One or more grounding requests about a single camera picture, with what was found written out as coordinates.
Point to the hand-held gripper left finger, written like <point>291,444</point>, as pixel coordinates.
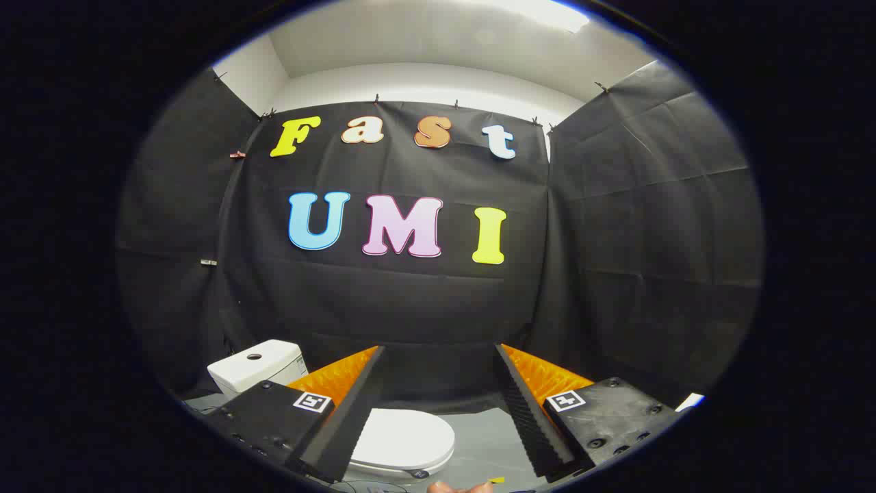
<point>356,411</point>

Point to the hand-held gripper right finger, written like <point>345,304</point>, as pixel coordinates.
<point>530,418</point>

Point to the white toilet lid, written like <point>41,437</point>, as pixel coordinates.
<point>404,435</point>

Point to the white ceramic toilet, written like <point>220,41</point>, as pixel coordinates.
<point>253,370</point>

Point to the black backdrop cloth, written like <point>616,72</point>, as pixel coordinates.
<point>410,308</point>

